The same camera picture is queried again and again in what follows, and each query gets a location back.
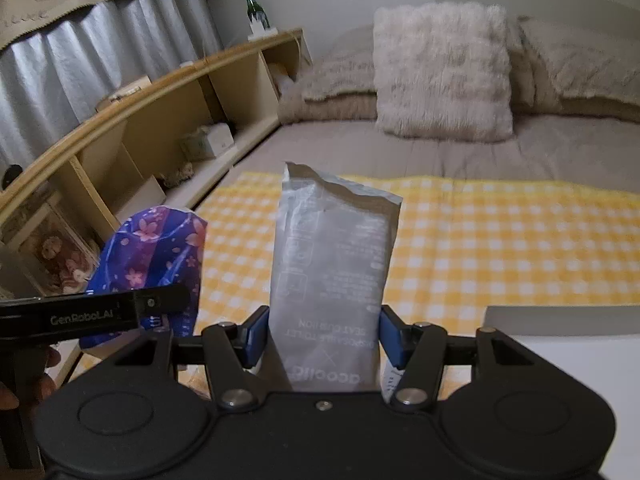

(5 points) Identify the purple floral pouch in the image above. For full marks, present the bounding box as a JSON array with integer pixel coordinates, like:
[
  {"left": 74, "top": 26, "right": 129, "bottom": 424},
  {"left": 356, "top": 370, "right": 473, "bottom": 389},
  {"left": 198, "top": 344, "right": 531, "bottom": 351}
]
[{"left": 86, "top": 206, "right": 207, "bottom": 337}]

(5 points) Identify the grey toilet seat pack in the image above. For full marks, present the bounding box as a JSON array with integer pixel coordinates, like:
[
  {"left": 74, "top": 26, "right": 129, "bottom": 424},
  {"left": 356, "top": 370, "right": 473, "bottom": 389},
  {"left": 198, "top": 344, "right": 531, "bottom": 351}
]
[{"left": 259, "top": 162, "right": 402, "bottom": 392}]

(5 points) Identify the white shallow box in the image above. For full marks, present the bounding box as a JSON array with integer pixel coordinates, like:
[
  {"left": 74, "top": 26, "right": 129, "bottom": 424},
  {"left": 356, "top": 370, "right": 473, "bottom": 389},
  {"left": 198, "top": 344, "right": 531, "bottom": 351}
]
[{"left": 483, "top": 306, "right": 640, "bottom": 479}]

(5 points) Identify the person's left hand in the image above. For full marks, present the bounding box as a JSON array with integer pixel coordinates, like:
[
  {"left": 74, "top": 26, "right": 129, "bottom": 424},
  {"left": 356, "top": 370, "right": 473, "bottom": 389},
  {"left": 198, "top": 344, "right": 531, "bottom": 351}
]
[{"left": 1, "top": 347, "right": 61, "bottom": 411}]

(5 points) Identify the framed teddy picture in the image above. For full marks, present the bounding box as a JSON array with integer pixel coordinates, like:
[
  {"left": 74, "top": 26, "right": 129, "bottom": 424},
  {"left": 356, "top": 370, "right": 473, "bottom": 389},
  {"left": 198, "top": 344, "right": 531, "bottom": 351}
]
[{"left": 1, "top": 192, "right": 100, "bottom": 295}]

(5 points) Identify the yellow checkered blanket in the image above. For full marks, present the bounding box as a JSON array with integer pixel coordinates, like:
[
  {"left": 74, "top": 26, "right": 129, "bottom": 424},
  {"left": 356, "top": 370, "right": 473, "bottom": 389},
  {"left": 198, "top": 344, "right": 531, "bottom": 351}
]
[{"left": 64, "top": 169, "right": 640, "bottom": 386}]

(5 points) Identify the wooden side shelf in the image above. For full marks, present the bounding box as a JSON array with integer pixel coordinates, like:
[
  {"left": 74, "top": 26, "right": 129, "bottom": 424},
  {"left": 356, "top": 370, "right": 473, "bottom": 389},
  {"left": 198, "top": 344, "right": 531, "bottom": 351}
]
[{"left": 1, "top": 29, "right": 310, "bottom": 248}]

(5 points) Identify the tissue box on shelf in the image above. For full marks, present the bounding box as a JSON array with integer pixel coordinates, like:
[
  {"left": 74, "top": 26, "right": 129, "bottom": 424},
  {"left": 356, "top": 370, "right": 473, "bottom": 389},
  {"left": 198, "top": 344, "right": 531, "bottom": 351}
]
[{"left": 179, "top": 122, "right": 234, "bottom": 162}]

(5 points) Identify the grey window curtain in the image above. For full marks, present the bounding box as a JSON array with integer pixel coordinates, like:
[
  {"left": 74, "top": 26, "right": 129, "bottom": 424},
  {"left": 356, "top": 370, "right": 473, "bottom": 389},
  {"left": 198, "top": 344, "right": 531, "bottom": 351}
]
[{"left": 1, "top": 0, "right": 220, "bottom": 168}]

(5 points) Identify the beige rolled duvet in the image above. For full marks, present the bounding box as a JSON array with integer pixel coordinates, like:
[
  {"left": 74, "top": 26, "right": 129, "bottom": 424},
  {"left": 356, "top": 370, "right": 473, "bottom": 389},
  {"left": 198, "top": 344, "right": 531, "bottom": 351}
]
[{"left": 278, "top": 79, "right": 376, "bottom": 125}]

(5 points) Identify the grey bed sheet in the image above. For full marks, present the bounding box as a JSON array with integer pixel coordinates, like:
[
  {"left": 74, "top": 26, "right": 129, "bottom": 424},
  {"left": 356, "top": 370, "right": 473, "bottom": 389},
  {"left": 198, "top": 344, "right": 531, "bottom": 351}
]
[{"left": 219, "top": 115, "right": 639, "bottom": 193}]

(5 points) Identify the small sign on shelf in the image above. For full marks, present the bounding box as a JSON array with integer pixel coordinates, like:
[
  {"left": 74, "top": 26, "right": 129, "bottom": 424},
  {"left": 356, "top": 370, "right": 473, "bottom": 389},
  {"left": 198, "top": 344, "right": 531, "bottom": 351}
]
[{"left": 96, "top": 75, "right": 152, "bottom": 113}]

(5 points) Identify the white fluffy pillow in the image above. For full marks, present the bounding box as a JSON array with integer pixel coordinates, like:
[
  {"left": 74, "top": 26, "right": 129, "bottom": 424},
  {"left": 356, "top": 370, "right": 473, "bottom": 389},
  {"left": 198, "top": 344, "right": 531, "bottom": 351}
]
[{"left": 372, "top": 2, "right": 514, "bottom": 143}]

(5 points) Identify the beige left bed pillow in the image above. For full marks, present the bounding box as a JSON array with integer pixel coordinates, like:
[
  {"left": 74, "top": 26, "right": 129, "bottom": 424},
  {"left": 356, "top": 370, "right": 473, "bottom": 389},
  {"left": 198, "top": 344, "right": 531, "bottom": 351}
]
[{"left": 302, "top": 25, "right": 375, "bottom": 102}]

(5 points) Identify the beige bed pillow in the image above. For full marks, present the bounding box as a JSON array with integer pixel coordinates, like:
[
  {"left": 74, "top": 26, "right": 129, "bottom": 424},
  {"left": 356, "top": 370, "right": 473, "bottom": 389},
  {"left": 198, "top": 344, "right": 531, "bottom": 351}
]
[
  {"left": 520, "top": 18, "right": 639, "bottom": 112},
  {"left": 302, "top": 25, "right": 375, "bottom": 102}
]

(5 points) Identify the beige right bed pillow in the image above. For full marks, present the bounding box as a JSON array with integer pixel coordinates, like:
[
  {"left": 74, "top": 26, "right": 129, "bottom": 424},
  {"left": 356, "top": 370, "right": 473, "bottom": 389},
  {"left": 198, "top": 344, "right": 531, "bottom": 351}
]
[{"left": 520, "top": 18, "right": 639, "bottom": 112}]

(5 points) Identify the green glass bottle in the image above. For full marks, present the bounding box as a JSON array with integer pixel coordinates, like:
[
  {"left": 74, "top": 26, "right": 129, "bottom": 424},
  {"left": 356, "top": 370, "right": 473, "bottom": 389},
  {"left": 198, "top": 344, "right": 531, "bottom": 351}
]
[{"left": 245, "top": 0, "right": 270, "bottom": 35}]

